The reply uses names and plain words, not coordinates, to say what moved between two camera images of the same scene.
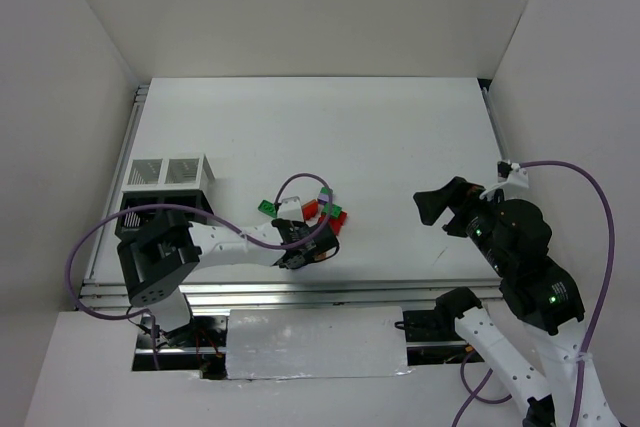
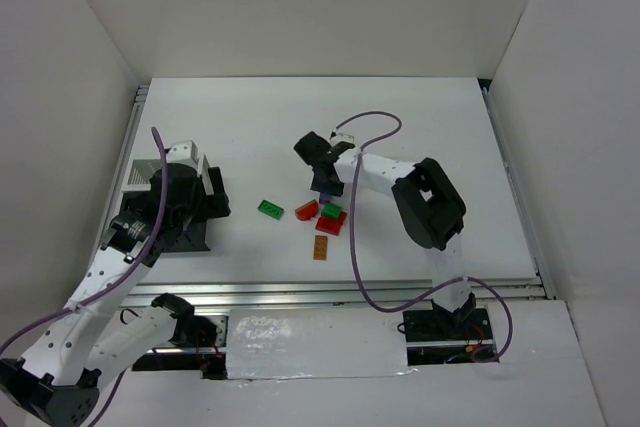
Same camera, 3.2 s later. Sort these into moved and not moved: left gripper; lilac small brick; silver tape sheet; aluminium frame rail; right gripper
Moved: left gripper; right gripper
Not moved: silver tape sheet; lilac small brick; aluminium frame rail
